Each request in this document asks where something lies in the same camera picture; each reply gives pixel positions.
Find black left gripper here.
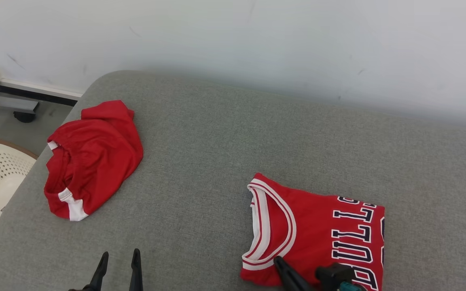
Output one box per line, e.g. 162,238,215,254
68,249,144,291

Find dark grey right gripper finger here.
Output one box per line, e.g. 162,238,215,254
273,256,318,291

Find red basketball jersey black lettering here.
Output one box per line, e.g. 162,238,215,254
240,173,386,291

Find red shorts white side panels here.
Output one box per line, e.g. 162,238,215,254
44,100,144,222

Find white and black wall baseboard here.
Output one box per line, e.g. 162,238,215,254
0,80,83,107

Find grey metal frame with caster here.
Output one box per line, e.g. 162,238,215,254
0,61,39,123

